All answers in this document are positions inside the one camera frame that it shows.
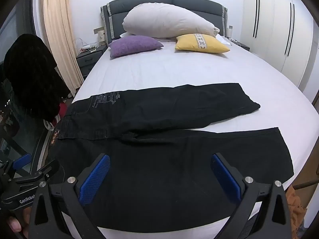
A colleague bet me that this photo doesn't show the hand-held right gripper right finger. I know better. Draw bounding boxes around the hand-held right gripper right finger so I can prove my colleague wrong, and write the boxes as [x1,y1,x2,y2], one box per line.
[211,152,292,239]

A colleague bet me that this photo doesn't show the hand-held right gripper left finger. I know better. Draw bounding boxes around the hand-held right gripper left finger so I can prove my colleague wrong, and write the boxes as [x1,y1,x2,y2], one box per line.
[29,153,111,239]

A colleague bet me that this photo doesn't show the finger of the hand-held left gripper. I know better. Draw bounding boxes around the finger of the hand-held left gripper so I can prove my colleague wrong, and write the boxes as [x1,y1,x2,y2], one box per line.
[10,160,61,183]
[7,154,32,177]

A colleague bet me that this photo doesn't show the black pants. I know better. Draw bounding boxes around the black pants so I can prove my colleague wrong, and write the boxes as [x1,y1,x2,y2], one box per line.
[51,83,295,233]

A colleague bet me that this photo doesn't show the person's left hand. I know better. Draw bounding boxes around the person's left hand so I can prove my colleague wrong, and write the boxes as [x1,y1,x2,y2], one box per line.
[5,204,32,239]

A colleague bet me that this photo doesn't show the orange cloth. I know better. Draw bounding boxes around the orange cloth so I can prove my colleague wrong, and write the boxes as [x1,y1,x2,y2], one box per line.
[285,185,307,239]

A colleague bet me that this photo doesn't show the black hanging garment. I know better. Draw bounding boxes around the black hanging garment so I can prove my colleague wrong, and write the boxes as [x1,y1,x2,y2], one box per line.
[3,33,69,125]

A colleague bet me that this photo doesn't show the dark grey nightstand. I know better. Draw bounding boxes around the dark grey nightstand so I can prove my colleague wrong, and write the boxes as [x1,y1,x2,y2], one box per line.
[76,45,108,80]
[228,39,251,52]

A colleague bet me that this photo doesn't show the bed with white sheet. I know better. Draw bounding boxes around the bed with white sheet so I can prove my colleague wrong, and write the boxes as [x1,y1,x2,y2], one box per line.
[59,38,319,239]

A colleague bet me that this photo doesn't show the cream curtain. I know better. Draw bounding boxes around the cream curtain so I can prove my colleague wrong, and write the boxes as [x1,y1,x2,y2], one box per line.
[40,0,84,95]

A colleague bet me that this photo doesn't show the yellow cushion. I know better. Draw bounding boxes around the yellow cushion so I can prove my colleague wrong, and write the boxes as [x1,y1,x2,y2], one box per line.
[175,34,230,54]

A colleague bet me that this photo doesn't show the purple cushion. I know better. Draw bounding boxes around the purple cushion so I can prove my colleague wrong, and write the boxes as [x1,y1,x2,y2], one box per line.
[109,35,164,58]

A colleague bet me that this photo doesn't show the white wardrobe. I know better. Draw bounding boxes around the white wardrobe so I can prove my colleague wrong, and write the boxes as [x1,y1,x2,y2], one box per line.
[240,0,319,103]

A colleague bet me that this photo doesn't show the large white pillow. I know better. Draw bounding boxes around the large white pillow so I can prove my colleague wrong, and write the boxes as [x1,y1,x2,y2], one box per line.
[122,4,220,41]

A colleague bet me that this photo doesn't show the dark grey upholstered headboard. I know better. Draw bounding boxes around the dark grey upholstered headboard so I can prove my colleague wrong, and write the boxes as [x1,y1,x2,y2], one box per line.
[100,0,229,41]

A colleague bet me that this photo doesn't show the white cables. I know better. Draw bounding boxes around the white cables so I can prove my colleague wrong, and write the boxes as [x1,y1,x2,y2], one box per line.
[77,38,100,53]

